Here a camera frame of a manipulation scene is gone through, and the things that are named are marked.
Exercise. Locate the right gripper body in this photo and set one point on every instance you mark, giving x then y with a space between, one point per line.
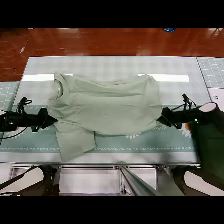
171 118

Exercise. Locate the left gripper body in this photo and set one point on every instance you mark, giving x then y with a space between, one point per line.
45 120

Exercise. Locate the pale green T-shirt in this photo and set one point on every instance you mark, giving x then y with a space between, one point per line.
106 106

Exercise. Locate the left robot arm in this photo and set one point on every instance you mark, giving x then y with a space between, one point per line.
13 120

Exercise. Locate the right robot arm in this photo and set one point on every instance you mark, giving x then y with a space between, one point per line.
208 140

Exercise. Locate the silver frame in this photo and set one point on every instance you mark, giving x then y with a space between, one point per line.
100 176

